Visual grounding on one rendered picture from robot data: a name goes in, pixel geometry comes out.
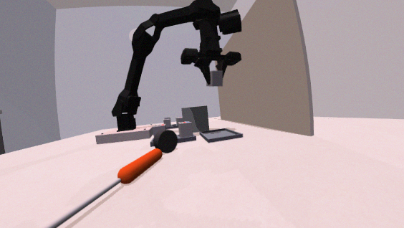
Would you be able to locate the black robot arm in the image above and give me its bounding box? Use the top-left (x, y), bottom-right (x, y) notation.
top-left (112, 0), bottom-right (242, 132)

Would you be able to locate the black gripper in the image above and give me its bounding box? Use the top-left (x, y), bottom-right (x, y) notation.
top-left (181, 32), bottom-right (241, 85)

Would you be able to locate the orange rounded bar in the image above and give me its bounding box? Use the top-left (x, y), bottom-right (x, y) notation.
top-left (43, 148), bottom-right (163, 228)

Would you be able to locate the beige flat wall panel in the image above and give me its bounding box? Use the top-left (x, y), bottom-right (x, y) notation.
top-left (218, 0), bottom-right (314, 137)

